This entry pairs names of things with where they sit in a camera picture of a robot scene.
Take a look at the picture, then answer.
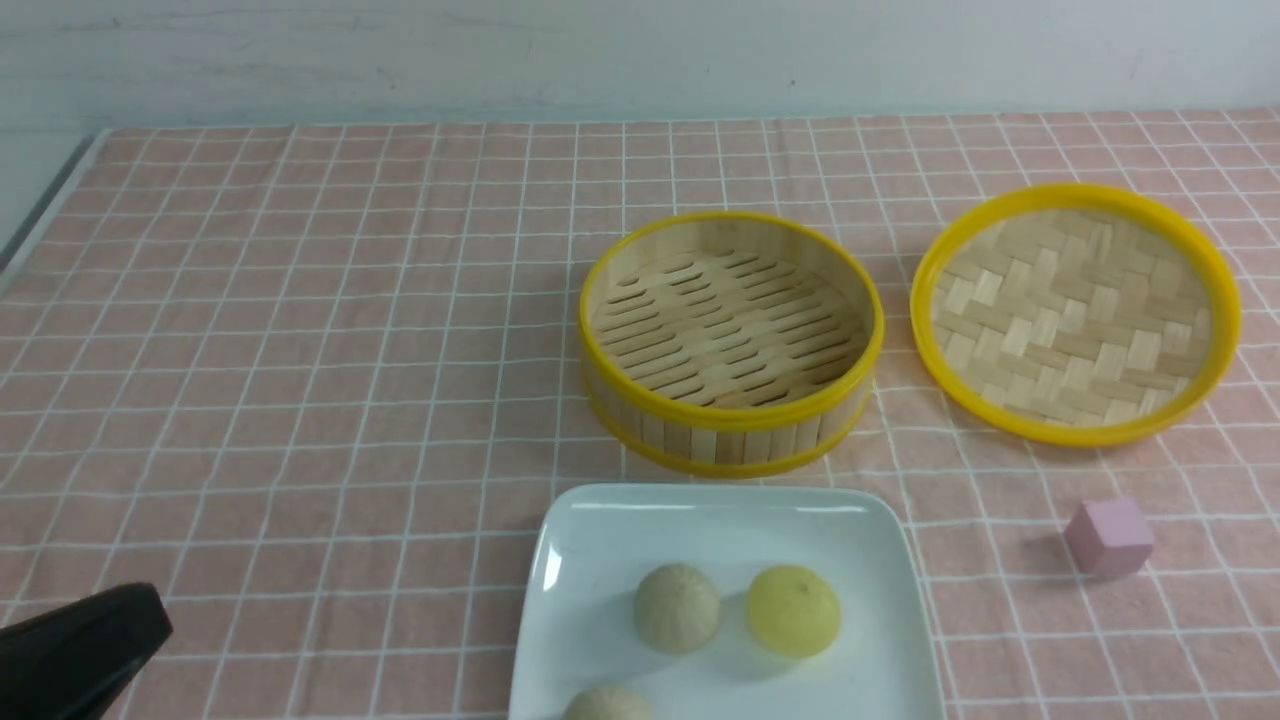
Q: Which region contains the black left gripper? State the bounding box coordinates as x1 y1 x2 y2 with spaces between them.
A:
1 583 173 719

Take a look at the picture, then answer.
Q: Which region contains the white steamed bun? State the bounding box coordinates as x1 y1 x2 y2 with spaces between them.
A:
632 562 722 656
562 684 655 720

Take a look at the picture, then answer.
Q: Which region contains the yellow steamed bun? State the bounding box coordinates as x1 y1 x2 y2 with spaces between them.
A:
745 564 842 660

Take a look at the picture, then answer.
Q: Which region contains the white square plate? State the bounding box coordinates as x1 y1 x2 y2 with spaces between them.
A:
508 483 947 719

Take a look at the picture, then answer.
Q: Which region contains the pink checkered tablecloth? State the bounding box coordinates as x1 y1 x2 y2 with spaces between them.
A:
1 109 1277 719

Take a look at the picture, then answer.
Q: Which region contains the bamboo steamer basket yellow rim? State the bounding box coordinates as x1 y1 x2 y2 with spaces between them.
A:
577 211 884 478

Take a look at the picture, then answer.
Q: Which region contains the pink cube block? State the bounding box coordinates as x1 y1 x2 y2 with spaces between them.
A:
1062 497 1155 579

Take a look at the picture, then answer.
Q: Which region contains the woven bamboo steamer lid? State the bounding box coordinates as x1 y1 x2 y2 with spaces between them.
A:
910 183 1243 447

